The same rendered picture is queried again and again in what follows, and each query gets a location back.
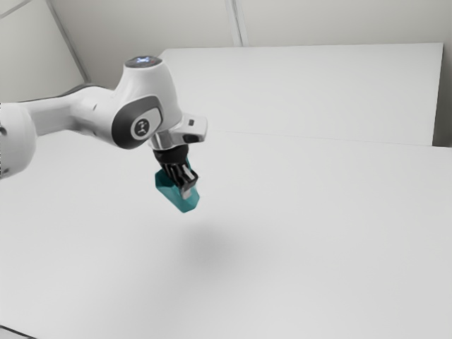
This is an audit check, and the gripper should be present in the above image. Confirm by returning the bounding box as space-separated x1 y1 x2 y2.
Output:
152 144 199 199

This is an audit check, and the teal faceted mug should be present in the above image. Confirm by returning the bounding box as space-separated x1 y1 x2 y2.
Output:
154 157 202 214

